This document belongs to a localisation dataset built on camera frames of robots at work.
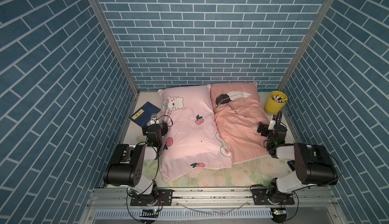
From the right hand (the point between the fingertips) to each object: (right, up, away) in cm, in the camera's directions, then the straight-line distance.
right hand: (269, 123), depth 94 cm
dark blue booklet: (-84, +4, +11) cm, 85 cm away
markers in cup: (+10, +16, +8) cm, 20 cm away
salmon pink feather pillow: (-18, +9, +5) cm, 21 cm away
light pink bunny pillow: (-47, -8, -14) cm, 50 cm away
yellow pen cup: (+5, +10, +5) cm, 13 cm away
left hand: (-69, +1, -1) cm, 70 cm away
